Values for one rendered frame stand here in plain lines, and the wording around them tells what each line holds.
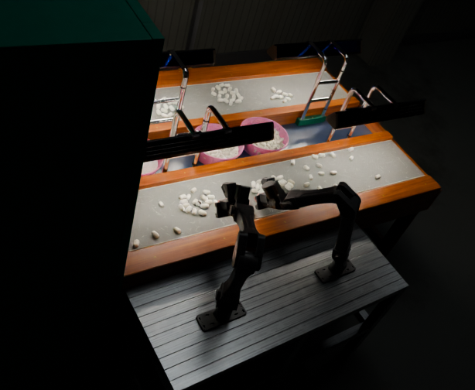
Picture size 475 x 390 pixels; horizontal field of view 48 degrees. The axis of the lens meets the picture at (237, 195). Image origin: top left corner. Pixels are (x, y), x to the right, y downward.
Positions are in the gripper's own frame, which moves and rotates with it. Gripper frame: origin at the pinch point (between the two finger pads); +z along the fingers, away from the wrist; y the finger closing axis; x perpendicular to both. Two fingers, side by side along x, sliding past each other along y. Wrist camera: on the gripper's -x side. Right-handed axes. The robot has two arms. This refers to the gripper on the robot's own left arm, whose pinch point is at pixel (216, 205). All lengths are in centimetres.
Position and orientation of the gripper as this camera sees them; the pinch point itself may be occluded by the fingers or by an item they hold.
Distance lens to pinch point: 222.5
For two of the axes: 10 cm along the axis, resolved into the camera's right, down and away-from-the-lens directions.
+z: -5.2, -0.9, 8.5
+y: -8.5, 1.9, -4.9
